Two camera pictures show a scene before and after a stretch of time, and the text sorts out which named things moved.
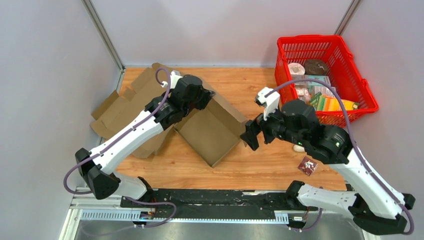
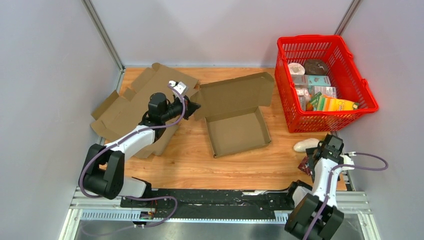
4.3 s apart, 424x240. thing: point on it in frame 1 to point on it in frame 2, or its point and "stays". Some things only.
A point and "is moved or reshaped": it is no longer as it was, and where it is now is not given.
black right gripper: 253,127 to 309,151
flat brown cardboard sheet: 150,85 stays
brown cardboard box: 213,131 is moved or reshaped
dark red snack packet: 307,166 stays
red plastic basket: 345,77 stays
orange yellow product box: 331,104 stays
